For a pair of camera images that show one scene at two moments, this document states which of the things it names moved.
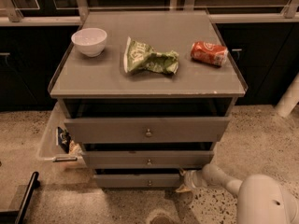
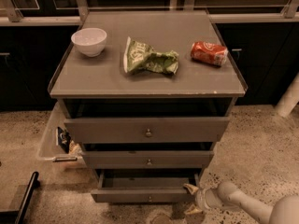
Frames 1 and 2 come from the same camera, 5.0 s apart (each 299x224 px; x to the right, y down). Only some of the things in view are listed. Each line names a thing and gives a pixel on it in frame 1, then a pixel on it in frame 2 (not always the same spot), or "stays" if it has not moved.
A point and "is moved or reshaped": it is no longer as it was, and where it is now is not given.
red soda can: (212, 54) stays
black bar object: (18, 217) stays
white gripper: (192, 179) -> (203, 199)
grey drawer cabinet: (147, 93) stays
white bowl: (90, 41) stays
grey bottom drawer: (136, 180) is moved or reshaped
